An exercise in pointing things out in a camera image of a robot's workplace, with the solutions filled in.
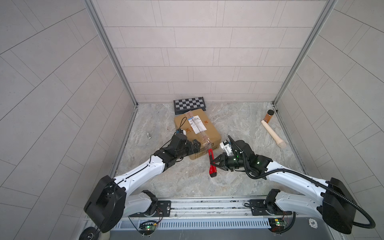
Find wooden rolling pin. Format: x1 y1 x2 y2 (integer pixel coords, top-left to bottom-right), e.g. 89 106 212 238
261 120 287 149

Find black corrugated cable conduit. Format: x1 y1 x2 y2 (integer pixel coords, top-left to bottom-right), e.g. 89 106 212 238
227 134 376 229

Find white round sticker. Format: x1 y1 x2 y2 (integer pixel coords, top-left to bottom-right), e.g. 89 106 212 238
309 218 318 229

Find green circuit board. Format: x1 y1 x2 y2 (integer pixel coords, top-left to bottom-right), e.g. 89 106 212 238
140 221 158 231
268 218 286 233

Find brown spice jar black lid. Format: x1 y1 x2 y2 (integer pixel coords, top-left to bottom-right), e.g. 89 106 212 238
264 110 275 124

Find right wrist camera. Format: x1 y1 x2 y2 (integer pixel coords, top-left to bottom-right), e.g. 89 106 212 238
220 140 233 156

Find red utility knife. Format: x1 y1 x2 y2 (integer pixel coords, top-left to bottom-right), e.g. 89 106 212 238
208 149 217 178

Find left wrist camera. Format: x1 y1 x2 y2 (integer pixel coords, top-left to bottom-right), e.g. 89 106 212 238
176 129 187 136

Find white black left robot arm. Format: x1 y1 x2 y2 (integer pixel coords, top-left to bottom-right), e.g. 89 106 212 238
84 133 201 235

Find black wheel roller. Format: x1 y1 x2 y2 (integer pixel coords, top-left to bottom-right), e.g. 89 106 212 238
78 227 100 240

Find right green circuit board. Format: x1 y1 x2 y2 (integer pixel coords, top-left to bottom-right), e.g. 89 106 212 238
268 218 286 233

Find aluminium mounting rail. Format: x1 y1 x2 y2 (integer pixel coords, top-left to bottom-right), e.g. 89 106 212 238
83 196 335 223

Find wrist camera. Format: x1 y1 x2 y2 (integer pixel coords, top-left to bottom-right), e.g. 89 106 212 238
176 129 187 136
220 140 233 156

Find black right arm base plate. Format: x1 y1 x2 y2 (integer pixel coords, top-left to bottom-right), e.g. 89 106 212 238
244 200 293 216

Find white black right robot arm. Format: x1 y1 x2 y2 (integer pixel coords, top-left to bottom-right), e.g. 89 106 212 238
209 140 357 235

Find brown cardboard express box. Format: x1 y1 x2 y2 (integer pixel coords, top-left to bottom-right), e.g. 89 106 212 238
174 109 222 160

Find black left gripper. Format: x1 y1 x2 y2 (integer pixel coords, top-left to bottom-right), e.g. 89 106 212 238
173 140 202 160

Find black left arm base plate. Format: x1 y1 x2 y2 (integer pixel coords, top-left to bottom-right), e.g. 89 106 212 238
130 201 172 218

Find left green circuit board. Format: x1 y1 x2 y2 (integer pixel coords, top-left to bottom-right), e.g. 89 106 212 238
140 221 158 231

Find black white chessboard case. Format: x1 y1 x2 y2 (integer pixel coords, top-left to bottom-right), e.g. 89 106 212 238
174 97 206 115

